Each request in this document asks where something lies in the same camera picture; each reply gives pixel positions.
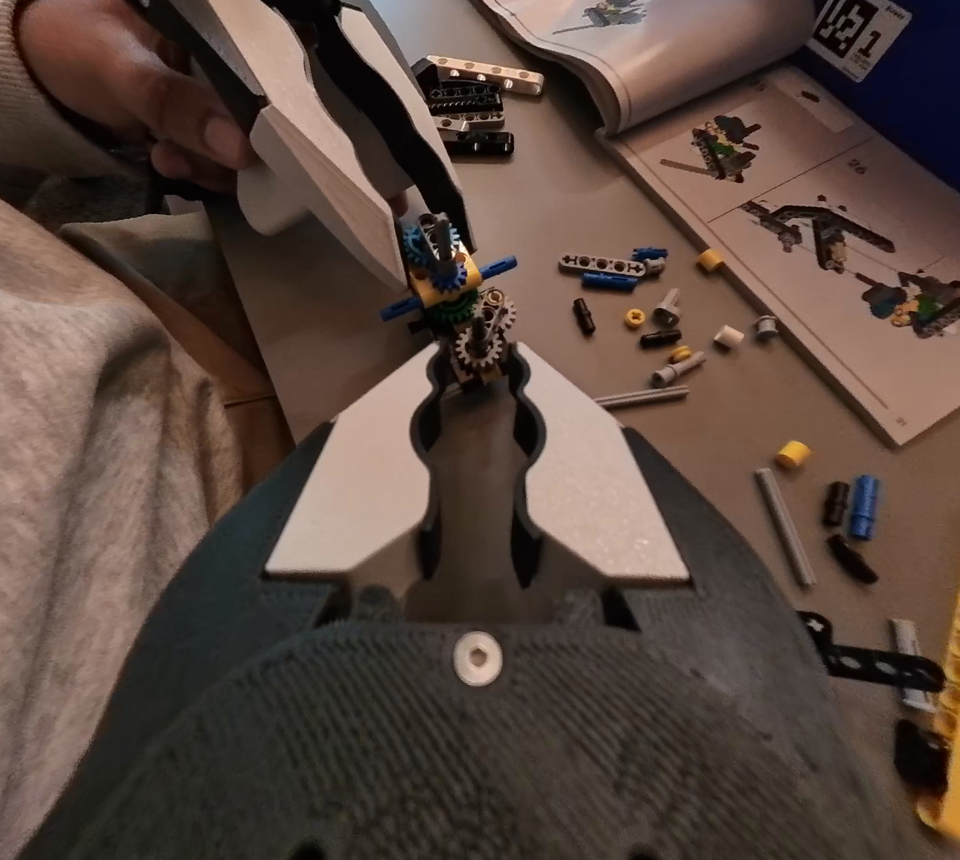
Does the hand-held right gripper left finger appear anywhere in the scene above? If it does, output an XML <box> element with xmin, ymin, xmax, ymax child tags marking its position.
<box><xmin>262</xmin><ymin>339</ymin><xmax>447</xmax><ymax>617</ymax></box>

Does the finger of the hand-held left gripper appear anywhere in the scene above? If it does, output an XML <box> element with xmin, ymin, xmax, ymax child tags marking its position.
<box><xmin>315</xmin><ymin>5</ymin><xmax>477</xmax><ymax>254</ymax></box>
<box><xmin>184</xmin><ymin>0</ymin><xmax>412</xmax><ymax>293</ymax></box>

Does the long grey lego axle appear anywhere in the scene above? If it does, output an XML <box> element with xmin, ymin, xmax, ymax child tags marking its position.
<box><xmin>595</xmin><ymin>385</ymin><xmax>690</xmax><ymax>412</ymax></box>

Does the pile of lego beams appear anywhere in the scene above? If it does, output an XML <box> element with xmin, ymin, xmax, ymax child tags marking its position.
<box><xmin>412</xmin><ymin>53</ymin><xmax>546</xmax><ymax>158</ymax></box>

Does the long yellow lego beam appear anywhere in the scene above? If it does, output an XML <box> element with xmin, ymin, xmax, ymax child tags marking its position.
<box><xmin>913</xmin><ymin>586</ymin><xmax>960</xmax><ymax>842</ymax></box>

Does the lego gear assembly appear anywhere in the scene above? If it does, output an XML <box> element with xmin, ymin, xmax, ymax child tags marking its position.
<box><xmin>381</xmin><ymin>211</ymin><xmax>520</xmax><ymax>394</ymax></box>

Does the grey lego pin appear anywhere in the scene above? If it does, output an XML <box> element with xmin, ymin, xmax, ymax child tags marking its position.
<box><xmin>650</xmin><ymin>352</ymin><xmax>707</xmax><ymax>387</ymax></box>

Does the black bent lego beam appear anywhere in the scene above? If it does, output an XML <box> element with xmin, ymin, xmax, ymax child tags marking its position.
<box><xmin>798</xmin><ymin>608</ymin><xmax>947</xmax><ymax>693</ymax></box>

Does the black lego piece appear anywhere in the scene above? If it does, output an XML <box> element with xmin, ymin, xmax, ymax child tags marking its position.
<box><xmin>893</xmin><ymin>718</ymin><xmax>951</xmax><ymax>794</ymax></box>

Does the blue storage box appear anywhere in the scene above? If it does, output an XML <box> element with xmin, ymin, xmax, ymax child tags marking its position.
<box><xmin>658</xmin><ymin>0</ymin><xmax>960</xmax><ymax>195</ymax></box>

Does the lego instruction booklet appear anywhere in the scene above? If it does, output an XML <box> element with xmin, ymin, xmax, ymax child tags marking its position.
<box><xmin>452</xmin><ymin>0</ymin><xmax>960</xmax><ymax>449</ymax></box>

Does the person's left hand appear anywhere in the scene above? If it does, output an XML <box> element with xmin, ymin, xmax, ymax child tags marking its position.
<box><xmin>16</xmin><ymin>0</ymin><xmax>256</xmax><ymax>195</ymax></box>

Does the black white marker tag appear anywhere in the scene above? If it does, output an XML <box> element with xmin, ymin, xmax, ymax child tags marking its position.
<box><xmin>807</xmin><ymin>0</ymin><xmax>915</xmax><ymax>84</ymax></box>

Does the light grey holed lego beam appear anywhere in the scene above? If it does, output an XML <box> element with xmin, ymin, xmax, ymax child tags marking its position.
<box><xmin>558</xmin><ymin>251</ymin><xmax>648</xmax><ymax>278</ymax></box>

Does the person's left forearm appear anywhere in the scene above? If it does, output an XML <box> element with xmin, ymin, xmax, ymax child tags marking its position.
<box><xmin>0</xmin><ymin>0</ymin><xmax>99</xmax><ymax>201</ymax></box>

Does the small grey lego piece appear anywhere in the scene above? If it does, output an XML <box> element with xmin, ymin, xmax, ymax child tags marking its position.
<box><xmin>890</xmin><ymin>617</ymin><xmax>928</xmax><ymax>712</ymax></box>

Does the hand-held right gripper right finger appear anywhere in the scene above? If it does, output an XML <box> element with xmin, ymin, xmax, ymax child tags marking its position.
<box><xmin>512</xmin><ymin>341</ymin><xmax>691</xmax><ymax>617</ymax></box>

